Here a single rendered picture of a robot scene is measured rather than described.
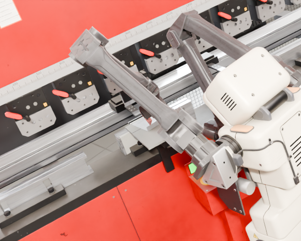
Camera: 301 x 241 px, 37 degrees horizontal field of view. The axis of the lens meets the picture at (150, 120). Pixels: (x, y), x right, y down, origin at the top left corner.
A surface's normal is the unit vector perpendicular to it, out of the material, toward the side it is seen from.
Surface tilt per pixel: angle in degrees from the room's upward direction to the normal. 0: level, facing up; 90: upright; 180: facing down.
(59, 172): 90
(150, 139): 0
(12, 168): 90
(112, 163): 0
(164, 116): 78
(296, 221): 82
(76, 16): 90
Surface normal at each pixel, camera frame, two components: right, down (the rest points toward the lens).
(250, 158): -0.73, 0.51
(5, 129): 0.41, 0.31
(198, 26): -0.61, 0.32
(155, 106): 0.09, 0.22
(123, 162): -0.31, -0.84
